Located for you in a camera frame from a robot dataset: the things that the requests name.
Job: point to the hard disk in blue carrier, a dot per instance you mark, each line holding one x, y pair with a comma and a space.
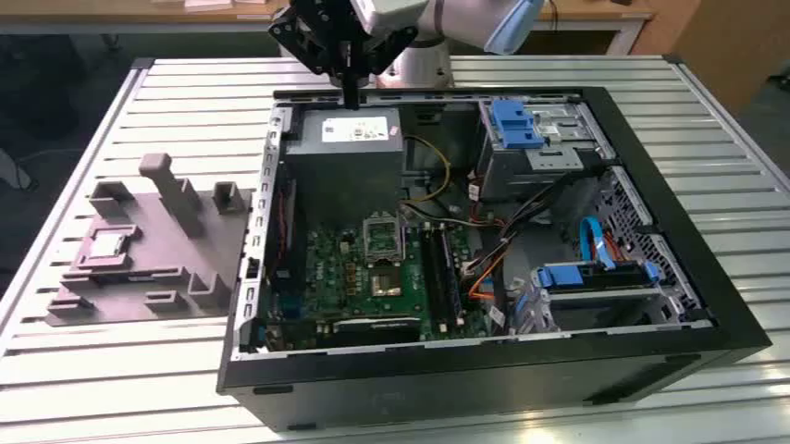
562, 276

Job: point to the white box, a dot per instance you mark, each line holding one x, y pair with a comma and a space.
210, 4

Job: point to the wooden cabinet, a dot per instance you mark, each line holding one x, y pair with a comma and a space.
710, 46

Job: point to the RAM stick on rack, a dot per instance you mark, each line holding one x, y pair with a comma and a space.
139, 279

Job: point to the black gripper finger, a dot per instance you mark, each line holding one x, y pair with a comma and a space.
296, 41
391, 48

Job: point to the blue VGA port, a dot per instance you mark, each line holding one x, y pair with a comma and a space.
259, 337

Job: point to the green motherboard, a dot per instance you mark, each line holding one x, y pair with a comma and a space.
334, 277

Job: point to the CPU socket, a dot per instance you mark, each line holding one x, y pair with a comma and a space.
387, 282

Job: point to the silver CPU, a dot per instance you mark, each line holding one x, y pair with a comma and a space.
110, 245

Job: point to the metal optical drive cage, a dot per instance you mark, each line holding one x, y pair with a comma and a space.
555, 159

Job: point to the blue drive latch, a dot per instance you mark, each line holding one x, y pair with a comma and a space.
515, 122

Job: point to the blue board connector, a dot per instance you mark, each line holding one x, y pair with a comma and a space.
291, 307

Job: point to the empty RAM slot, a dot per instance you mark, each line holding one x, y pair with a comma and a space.
446, 277
439, 277
432, 277

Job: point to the wooden desk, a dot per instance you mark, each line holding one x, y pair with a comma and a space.
154, 15

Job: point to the black PC case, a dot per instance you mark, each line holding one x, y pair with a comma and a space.
494, 393

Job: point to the black graphics card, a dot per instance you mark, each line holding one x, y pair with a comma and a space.
376, 330

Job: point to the grey parts rack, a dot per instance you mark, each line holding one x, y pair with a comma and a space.
160, 240

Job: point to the grey power supply unit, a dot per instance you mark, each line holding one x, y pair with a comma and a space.
346, 162

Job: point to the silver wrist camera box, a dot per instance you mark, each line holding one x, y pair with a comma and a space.
388, 16

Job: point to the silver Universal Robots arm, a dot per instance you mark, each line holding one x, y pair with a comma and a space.
419, 65

